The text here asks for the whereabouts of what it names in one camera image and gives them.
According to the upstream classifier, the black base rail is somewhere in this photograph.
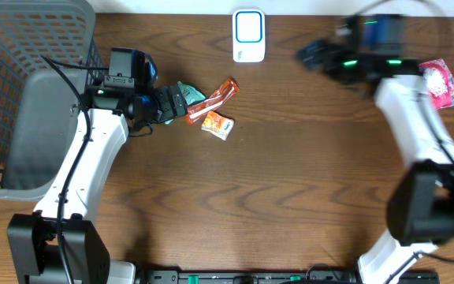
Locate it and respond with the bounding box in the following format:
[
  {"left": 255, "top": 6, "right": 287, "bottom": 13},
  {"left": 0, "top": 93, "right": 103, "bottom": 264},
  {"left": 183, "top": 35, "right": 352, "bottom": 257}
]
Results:
[{"left": 143, "top": 269, "right": 441, "bottom": 284}]

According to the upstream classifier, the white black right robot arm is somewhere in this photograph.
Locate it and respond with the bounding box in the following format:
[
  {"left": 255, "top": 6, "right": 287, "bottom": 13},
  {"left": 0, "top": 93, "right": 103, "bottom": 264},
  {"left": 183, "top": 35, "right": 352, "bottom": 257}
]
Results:
[{"left": 296, "top": 14, "right": 454, "bottom": 283}]

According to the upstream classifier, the purple pad package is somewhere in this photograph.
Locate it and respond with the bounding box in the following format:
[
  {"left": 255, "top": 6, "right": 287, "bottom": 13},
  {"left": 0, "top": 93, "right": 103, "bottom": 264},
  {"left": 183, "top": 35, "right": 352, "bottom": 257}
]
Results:
[{"left": 419, "top": 58, "right": 454, "bottom": 109}]

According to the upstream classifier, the white barcode scanner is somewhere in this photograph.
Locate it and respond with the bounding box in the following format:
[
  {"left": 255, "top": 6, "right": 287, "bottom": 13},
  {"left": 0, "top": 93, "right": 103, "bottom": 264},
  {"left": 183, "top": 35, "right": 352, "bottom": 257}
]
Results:
[{"left": 232, "top": 9, "right": 266, "bottom": 63}]

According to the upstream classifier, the grey plastic basket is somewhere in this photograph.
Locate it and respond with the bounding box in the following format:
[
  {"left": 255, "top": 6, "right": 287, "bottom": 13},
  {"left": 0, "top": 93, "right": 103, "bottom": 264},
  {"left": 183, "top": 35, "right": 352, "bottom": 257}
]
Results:
[{"left": 0, "top": 0, "right": 103, "bottom": 201}]

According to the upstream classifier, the red orange snack wrapper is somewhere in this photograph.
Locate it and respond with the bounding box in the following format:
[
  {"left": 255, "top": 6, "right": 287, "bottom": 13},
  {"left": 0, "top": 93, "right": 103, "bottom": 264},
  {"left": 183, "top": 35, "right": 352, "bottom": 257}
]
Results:
[{"left": 185, "top": 78, "right": 240, "bottom": 125}]

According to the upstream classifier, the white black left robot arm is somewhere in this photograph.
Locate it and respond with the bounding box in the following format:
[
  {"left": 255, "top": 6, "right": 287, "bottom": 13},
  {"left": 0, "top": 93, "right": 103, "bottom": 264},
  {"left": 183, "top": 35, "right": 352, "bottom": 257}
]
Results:
[{"left": 7, "top": 84, "right": 188, "bottom": 283}]

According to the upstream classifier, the orange tissue packet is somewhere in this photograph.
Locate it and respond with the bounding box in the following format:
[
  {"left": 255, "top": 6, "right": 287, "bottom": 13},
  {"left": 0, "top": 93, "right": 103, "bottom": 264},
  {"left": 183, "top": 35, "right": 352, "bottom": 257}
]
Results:
[{"left": 201, "top": 110, "right": 235, "bottom": 140}]

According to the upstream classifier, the teal wipes packet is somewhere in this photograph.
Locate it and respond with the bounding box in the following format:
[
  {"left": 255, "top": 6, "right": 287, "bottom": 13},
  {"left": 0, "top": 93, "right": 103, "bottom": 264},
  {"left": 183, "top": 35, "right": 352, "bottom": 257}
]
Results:
[{"left": 165, "top": 81, "right": 206, "bottom": 125}]

